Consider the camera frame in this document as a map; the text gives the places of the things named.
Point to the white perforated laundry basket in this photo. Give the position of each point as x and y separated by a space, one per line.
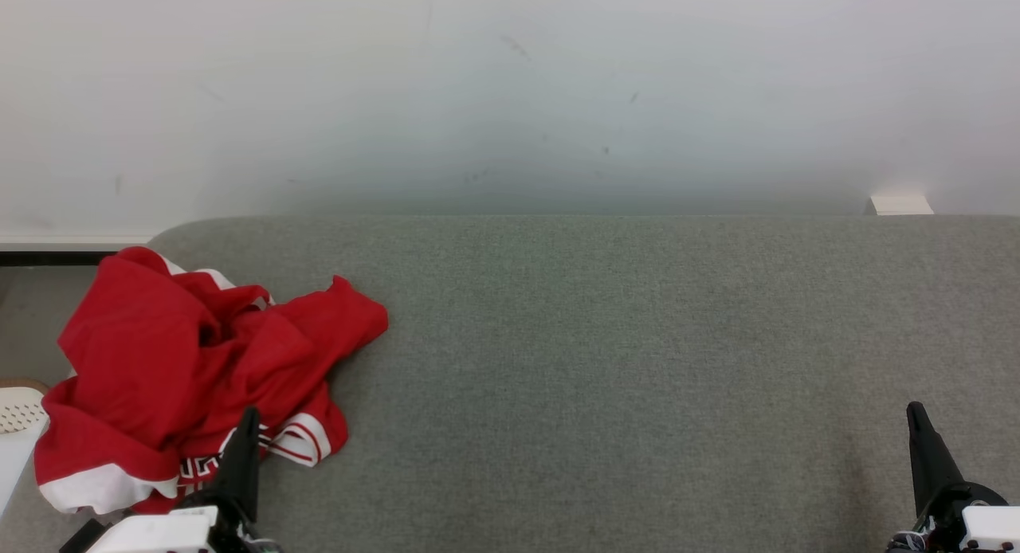
16 425

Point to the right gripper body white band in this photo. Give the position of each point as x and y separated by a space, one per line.
988 529

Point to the white wall skirting strip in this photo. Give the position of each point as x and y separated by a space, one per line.
64 242

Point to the small white wall block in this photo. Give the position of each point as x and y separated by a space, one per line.
900 205

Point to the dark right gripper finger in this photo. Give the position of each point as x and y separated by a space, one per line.
928 465

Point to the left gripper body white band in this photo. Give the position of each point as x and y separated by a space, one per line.
159 533

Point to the red jersey with number print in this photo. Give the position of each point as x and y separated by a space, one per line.
307 441

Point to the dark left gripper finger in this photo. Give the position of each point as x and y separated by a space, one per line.
239 473

